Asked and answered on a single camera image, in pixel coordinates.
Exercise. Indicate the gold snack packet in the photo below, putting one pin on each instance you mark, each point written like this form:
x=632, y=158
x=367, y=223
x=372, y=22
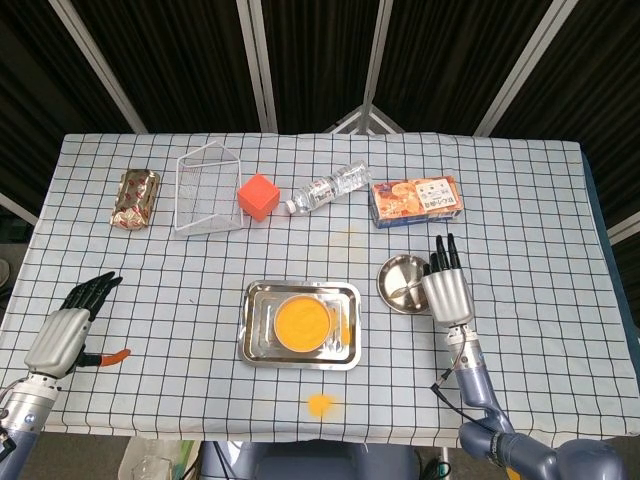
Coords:
x=135, y=200

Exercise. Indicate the clear plastic bag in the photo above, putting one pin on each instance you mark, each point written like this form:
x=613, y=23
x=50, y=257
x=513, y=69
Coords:
x=150, y=460

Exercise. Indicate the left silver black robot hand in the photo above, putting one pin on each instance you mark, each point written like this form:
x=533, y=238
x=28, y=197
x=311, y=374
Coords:
x=57, y=342

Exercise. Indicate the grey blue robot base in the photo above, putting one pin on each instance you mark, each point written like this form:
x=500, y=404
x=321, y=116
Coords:
x=310, y=462

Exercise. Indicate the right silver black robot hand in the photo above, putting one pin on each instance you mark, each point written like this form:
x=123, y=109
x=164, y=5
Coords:
x=450, y=300

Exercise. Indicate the round steel plate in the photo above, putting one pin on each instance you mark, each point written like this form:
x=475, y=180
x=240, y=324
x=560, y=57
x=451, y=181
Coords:
x=400, y=272

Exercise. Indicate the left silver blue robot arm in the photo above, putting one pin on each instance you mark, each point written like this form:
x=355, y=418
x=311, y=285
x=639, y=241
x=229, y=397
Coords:
x=22, y=412

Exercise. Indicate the white bowl of orange powder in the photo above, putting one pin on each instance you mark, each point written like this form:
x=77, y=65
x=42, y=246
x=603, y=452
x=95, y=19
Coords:
x=302, y=322

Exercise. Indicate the small metal spoon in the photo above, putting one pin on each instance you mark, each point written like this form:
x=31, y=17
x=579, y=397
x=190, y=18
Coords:
x=400, y=290

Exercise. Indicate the orange cube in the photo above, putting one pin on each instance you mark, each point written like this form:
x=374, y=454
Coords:
x=257, y=197

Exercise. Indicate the rectangular steel tray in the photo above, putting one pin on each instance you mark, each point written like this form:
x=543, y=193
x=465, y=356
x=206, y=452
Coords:
x=250, y=350

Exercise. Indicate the orange blue food box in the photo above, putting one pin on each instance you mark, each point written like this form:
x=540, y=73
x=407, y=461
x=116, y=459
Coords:
x=415, y=202

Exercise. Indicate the dark folding screen white frame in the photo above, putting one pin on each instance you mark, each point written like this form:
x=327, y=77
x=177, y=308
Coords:
x=325, y=50

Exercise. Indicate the blue checkered tablecloth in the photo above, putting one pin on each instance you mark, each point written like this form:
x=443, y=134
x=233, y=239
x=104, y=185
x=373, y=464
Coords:
x=200, y=300

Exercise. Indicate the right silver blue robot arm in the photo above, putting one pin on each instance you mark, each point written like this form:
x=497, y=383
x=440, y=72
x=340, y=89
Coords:
x=472, y=380

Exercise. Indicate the clear plastic water bottle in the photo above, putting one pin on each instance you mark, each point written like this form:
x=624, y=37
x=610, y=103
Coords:
x=325, y=189

